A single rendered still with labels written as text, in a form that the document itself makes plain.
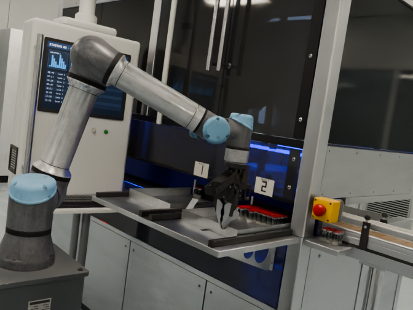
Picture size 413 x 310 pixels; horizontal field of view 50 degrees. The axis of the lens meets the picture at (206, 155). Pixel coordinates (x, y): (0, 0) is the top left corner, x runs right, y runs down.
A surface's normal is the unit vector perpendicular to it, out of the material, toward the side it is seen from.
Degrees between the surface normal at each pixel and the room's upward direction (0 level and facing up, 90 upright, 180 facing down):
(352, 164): 90
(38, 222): 90
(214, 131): 90
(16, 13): 90
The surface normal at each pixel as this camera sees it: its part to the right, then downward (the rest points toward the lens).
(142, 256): -0.71, -0.04
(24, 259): 0.34, -0.18
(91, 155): 0.60, 0.15
